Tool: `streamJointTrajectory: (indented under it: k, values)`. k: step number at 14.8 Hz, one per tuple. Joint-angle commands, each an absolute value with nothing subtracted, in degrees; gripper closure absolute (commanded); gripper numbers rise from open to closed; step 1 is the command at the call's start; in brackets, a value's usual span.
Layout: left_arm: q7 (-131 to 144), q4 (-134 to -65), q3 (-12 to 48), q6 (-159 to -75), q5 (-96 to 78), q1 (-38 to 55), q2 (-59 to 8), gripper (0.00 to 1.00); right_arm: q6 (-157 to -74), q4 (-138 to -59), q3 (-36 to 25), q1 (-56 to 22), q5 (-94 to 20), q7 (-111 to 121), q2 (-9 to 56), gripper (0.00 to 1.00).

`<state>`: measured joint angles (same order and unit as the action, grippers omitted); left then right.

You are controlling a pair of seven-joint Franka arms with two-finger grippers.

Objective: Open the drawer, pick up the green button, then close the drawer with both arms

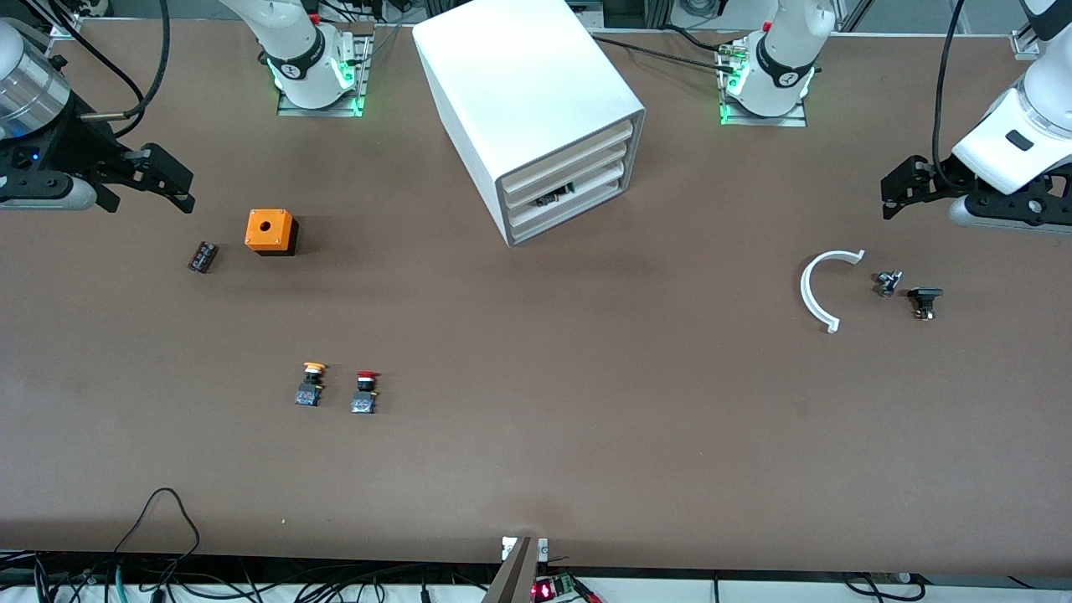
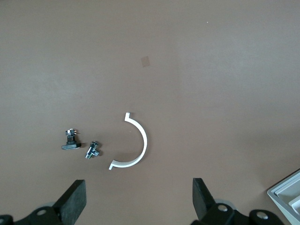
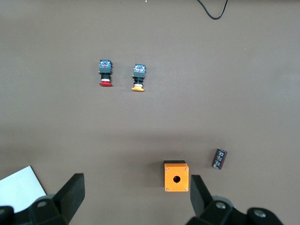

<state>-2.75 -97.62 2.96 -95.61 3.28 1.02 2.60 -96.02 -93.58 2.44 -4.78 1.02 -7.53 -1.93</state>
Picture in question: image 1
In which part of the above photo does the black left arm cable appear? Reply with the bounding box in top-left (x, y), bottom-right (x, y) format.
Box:
top-left (932, 0), bottom-right (974, 192)

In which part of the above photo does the grey aluminium camera post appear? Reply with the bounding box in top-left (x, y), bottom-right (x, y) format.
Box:
top-left (481, 536), bottom-right (539, 603)

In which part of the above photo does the tangled black cable bundle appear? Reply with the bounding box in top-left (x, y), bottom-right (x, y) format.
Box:
top-left (0, 549), bottom-right (503, 603)

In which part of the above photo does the long black table cable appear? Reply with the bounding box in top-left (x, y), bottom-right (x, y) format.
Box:
top-left (589, 32), bottom-right (741, 76)

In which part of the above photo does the circuit board with red LED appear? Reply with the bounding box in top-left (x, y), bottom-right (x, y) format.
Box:
top-left (531, 573), bottom-right (604, 603)

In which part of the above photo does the yellow push button switch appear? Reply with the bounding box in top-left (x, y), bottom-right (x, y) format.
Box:
top-left (295, 362), bottom-right (328, 408)

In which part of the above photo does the black switch component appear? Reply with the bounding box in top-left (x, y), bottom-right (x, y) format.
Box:
top-left (907, 286), bottom-right (945, 322)

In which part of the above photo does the white curved plastic arc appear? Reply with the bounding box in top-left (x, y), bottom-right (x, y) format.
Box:
top-left (799, 249), bottom-right (867, 335)

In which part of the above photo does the red push button switch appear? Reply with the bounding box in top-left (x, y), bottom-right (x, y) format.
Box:
top-left (350, 371), bottom-right (381, 415)

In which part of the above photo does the thin black looped cable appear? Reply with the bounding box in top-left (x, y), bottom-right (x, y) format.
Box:
top-left (111, 487), bottom-right (203, 580)

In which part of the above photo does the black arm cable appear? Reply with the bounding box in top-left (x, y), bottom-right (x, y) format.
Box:
top-left (17, 0), bottom-right (172, 140)
top-left (932, 0), bottom-right (974, 192)

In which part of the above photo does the orange box with hole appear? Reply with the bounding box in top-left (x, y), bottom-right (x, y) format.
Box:
top-left (245, 209), bottom-right (300, 257)

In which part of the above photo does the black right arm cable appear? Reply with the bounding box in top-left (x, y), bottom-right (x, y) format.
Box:
top-left (17, 0), bottom-right (172, 140)

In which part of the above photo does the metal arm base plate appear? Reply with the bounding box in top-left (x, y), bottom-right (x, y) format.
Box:
top-left (276, 33), bottom-right (373, 118)
top-left (718, 38), bottom-right (810, 129)

